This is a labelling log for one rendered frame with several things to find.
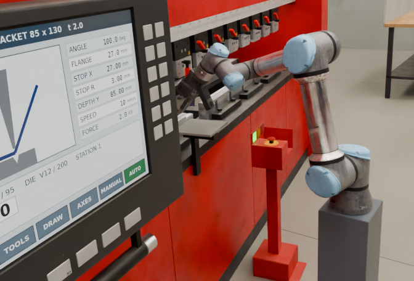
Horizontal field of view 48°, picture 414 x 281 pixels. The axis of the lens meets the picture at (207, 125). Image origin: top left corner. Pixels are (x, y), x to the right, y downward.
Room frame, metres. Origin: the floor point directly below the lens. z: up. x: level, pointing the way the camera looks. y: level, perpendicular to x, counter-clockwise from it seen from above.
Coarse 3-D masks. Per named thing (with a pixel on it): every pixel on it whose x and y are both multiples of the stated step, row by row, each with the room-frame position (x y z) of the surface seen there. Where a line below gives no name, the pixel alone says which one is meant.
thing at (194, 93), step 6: (192, 72) 1.86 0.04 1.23; (186, 78) 1.89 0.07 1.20; (192, 78) 1.87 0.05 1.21; (198, 78) 1.84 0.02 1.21; (180, 84) 1.88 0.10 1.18; (186, 84) 1.87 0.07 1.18; (192, 84) 1.87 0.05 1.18; (180, 90) 1.87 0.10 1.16; (186, 90) 1.86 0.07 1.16; (192, 90) 1.86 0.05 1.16; (186, 96) 1.87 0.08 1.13; (192, 96) 1.85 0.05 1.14
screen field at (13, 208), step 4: (8, 200) 0.47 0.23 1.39; (12, 200) 0.48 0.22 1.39; (0, 204) 0.46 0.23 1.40; (4, 204) 0.47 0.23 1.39; (8, 204) 0.47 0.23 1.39; (12, 204) 0.48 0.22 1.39; (16, 204) 0.48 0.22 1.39; (0, 208) 0.46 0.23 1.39; (4, 208) 0.47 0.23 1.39; (8, 208) 0.47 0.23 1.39; (12, 208) 0.47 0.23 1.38; (16, 208) 0.48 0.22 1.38; (0, 212) 0.46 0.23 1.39; (4, 212) 0.47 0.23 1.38; (8, 212) 0.47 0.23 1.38; (12, 212) 0.47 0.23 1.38; (16, 212) 0.48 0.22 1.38; (0, 216) 0.46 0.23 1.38; (4, 216) 0.46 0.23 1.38; (8, 216) 0.47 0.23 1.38; (0, 220) 0.46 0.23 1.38
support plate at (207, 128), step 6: (186, 120) 1.96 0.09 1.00; (192, 120) 1.95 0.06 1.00; (198, 120) 1.95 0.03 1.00; (204, 120) 1.94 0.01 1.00; (210, 120) 1.94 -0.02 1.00; (180, 126) 1.88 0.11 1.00; (186, 126) 1.87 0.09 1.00; (192, 126) 1.87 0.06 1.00; (198, 126) 1.86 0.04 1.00; (204, 126) 1.86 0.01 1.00; (210, 126) 1.85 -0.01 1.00; (216, 126) 1.85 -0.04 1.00; (222, 126) 1.86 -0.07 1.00; (180, 132) 1.81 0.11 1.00; (186, 132) 1.80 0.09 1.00; (192, 132) 1.79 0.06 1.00; (198, 132) 1.78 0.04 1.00; (204, 132) 1.78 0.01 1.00; (210, 132) 1.78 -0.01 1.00
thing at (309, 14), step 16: (304, 0) 3.83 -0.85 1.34; (320, 0) 3.78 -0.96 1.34; (288, 16) 3.89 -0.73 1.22; (304, 16) 3.83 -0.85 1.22; (320, 16) 3.77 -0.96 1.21; (288, 32) 3.89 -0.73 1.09; (304, 32) 3.83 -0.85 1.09; (240, 48) 4.08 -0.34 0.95; (256, 48) 4.01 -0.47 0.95; (272, 48) 3.95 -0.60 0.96
